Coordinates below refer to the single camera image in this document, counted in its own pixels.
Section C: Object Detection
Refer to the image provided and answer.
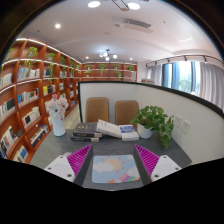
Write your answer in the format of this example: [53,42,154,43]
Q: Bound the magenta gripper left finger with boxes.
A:
[43,143,93,187]

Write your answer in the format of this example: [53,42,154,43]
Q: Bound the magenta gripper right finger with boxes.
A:
[133,143,183,186]

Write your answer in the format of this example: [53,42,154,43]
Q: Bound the cartoon sky mouse pad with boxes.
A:
[92,154,140,184]

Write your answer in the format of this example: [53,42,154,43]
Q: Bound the dark stacked books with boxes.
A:
[71,123,102,142]

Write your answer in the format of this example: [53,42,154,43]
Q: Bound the white blue book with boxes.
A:
[119,125,139,141]

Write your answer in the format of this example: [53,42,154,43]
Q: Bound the white thick open book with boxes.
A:
[96,120,121,138]

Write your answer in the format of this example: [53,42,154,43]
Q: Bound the green potted plant white pot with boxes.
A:
[130,106,174,149]

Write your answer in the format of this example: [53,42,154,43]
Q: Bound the right tan chair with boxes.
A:
[115,100,139,125]

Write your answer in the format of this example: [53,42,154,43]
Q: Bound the tan chair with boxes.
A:
[85,97,109,122]
[115,100,139,125]

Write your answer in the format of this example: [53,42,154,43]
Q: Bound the left tan chair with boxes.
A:
[85,97,109,122]

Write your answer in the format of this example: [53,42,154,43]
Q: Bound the white vase with pink flowers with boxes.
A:
[46,94,68,137]

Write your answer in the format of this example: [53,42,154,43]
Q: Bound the orange wooden bookshelf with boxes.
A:
[0,38,137,163]

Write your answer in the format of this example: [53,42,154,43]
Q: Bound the white window curtain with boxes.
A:
[199,63,224,111]

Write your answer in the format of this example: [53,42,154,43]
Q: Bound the ceiling chandelier lamp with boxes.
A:
[99,49,117,61]

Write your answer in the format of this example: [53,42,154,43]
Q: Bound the white wall power socket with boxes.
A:
[180,120,190,134]

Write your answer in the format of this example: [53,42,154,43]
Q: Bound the white partition wall black trim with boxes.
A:
[77,81,224,166]

